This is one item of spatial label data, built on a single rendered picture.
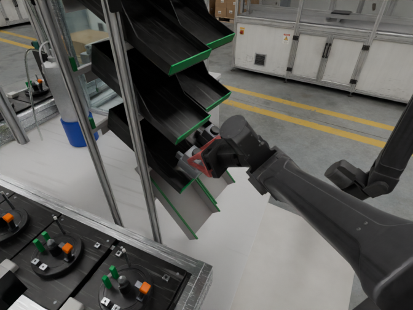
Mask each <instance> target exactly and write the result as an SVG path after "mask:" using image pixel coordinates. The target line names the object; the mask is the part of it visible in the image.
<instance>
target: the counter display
mask: <svg viewBox="0 0 413 310"><path fill-rule="evenodd" d="M27 289H28V288H27V287H26V286H25V285H24V284H23V283H22V282H21V281H20V280H19V279H18V278H17V276H16V275H15V274H14V273H13V272H12V271H10V270H9V271H8V272H7V273H5V274H4V275H3V276H2V277H1V278H0V298H1V299H2V300H3V301H4V302H6V303H7V304H8V305H9V307H8V308H7V309H6V310H8V309H9V308H10V307H11V306H12V305H13V304H14V303H15V302H16V301H17V300H18V299H19V298H20V297H21V296H22V295H23V293H24V292H25V291H26V290H27Z"/></svg>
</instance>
